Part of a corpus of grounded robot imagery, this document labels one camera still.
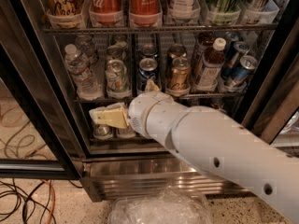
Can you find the front water bottle middle shelf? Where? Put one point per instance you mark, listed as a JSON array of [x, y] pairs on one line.
[[78, 65]]

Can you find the front gold LaCroix can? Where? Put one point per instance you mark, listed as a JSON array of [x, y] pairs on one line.
[[179, 74]]

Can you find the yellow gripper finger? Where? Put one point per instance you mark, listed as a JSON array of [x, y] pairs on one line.
[[115, 115], [151, 86]]

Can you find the middle Red Bull can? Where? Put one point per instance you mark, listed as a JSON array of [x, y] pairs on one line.
[[236, 51]]

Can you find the rear gold LaCroix can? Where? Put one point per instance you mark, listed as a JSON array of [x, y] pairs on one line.
[[176, 50]]

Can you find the coca-cola can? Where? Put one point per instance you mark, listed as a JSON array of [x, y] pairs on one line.
[[106, 12], [145, 11]]

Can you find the clear plastic bag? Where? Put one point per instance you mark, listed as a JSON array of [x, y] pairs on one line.
[[169, 206]]

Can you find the front blue Pepsi can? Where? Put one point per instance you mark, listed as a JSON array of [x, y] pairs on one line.
[[147, 69]]

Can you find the rear water bottle middle shelf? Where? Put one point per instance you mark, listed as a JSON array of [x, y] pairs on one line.
[[86, 44]]

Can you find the blue pepsi can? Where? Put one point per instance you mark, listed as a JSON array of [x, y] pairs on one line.
[[148, 51], [147, 69]]

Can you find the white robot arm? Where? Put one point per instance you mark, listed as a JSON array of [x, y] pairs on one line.
[[211, 142]]

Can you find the stainless steel fridge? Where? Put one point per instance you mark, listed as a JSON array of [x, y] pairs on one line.
[[120, 167]]

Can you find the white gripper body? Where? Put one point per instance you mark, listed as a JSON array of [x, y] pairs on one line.
[[139, 112]]

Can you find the left glass fridge door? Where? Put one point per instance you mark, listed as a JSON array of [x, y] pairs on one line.
[[30, 147]]

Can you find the small water bottle bottom shelf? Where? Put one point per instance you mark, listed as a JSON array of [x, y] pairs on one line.
[[125, 133]]

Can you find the front blue Red Bull can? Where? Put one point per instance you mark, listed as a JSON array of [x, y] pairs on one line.
[[245, 67]]

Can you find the right glass fridge door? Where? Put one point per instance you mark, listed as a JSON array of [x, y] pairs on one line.
[[277, 124]]

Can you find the right Coca-Cola can top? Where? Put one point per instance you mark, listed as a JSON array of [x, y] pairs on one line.
[[145, 11]]

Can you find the rear blue Pepsi can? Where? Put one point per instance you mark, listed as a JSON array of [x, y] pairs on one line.
[[148, 51]]

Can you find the left Coca-Cola can top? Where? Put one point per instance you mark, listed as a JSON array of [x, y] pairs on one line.
[[106, 12]]

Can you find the brown tea bottle white cap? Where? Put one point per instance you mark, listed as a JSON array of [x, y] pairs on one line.
[[210, 65]]

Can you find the glass fridge door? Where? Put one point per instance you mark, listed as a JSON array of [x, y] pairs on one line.
[[30, 147], [277, 124]]

